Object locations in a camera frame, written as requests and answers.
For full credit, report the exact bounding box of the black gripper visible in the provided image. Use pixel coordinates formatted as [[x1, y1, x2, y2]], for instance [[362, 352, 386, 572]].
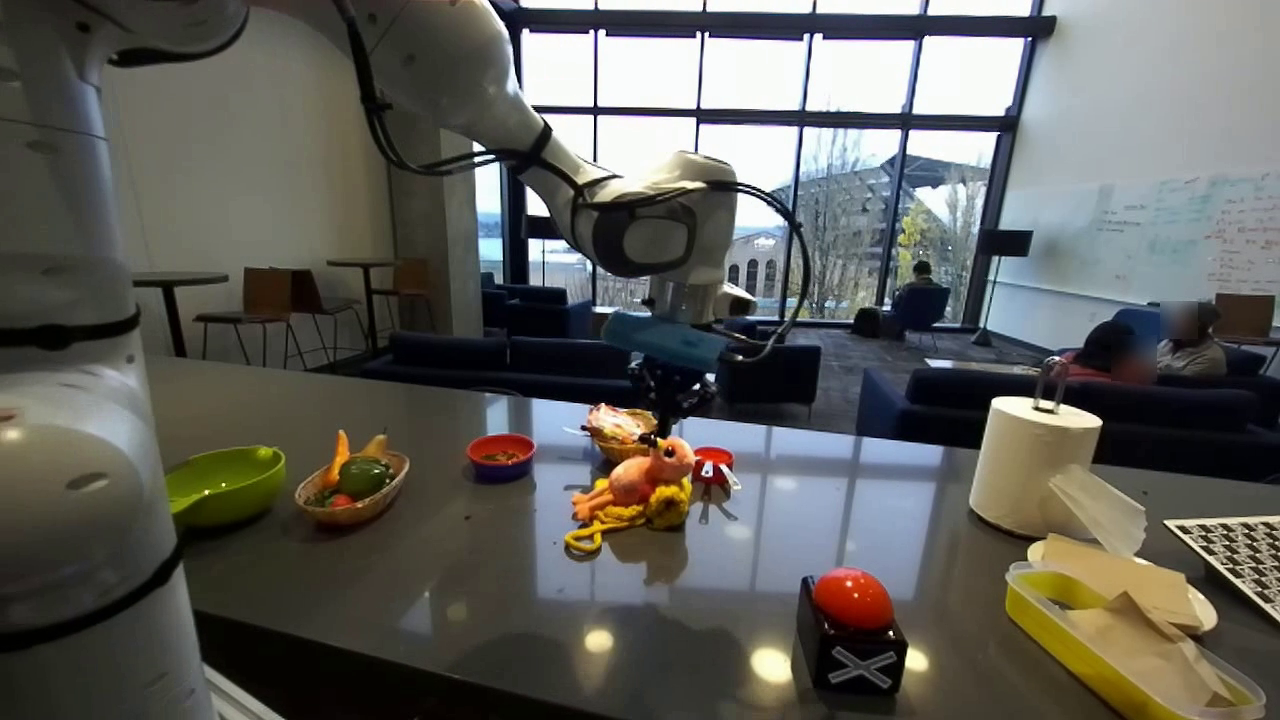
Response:
[[638, 358, 715, 437]]

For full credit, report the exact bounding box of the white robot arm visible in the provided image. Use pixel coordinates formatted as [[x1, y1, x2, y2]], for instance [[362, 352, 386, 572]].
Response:
[[0, 0, 735, 720]]

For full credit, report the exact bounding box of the big red button box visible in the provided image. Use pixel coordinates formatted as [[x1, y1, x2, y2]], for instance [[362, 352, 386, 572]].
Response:
[[798, 567, 910, 695]]

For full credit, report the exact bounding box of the wicker basket with snacks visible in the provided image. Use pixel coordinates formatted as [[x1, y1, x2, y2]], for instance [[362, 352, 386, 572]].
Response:
[[585, 405, 655, 459]]

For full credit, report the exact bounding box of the small red white toy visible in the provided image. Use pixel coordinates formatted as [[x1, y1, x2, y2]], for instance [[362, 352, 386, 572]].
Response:
[[696, 445, 735, 501]]

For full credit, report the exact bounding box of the orange yellow plush toy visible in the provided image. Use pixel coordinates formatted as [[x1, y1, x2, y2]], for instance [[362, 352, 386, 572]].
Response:
[[564, 437, 696, 556]]

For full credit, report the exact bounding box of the dark blue long sofa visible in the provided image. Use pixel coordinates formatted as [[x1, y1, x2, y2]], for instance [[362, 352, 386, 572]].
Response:
[[362, 333, 646, 405]]

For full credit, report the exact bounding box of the dark blue armchair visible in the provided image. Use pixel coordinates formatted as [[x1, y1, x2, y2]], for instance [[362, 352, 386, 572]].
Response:
[[721, 346, 820, 405]]

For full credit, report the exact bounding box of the small red bowl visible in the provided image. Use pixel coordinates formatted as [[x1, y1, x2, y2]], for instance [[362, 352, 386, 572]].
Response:
[[467, 431, 537, 486]]

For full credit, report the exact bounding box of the person by the window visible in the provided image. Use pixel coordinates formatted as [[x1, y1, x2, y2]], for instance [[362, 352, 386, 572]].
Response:
[[892, 262, 948, 333]]

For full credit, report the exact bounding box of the wicker basket with vegetables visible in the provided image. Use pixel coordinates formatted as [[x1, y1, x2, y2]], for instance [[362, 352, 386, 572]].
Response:
[[291, 431, 413, 527]]

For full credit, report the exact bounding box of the white paper towel roll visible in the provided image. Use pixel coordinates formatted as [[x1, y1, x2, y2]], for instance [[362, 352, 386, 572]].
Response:
[[969, 398, 1103, 535]]

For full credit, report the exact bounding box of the wooden chair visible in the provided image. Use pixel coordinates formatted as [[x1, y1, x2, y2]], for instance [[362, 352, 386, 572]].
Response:
[[197, 269, 303, 364]]

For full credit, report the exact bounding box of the person in red top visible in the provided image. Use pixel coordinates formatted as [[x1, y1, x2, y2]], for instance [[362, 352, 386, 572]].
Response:
[[1056, 319, 1151, 386]]

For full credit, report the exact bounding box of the green plastic bowl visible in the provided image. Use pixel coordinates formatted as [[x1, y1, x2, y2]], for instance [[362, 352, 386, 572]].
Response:
[[166, 445, 290, 527]]

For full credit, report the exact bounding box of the clear plastic lid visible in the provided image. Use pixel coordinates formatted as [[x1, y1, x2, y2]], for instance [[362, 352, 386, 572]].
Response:
[[1046, 464, 1149, 556]]

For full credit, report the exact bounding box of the round high table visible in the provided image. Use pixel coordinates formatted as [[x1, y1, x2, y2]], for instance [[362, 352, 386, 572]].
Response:
[[128, 269, 233, 362]]

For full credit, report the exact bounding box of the yellow tray with napkins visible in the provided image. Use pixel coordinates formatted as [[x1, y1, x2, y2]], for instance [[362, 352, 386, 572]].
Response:
[[1006, 556, 1267, 720]]

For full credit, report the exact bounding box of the person in grey top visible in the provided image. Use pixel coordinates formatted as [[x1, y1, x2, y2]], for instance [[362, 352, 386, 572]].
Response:
[[1149, 299, 1228, 380]]

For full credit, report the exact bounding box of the dark blue right sofa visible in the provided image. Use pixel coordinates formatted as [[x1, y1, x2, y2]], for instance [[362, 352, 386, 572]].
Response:
[[858, 370, 1280, 486]]

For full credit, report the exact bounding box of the checkered calibration board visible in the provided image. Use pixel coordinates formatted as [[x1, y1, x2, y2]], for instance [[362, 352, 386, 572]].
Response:
[[1170, 515, 1280, 625]]

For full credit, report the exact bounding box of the blue camera on wrist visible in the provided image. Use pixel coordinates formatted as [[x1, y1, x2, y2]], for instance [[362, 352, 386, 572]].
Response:
[[603, 312, 729, 371]]

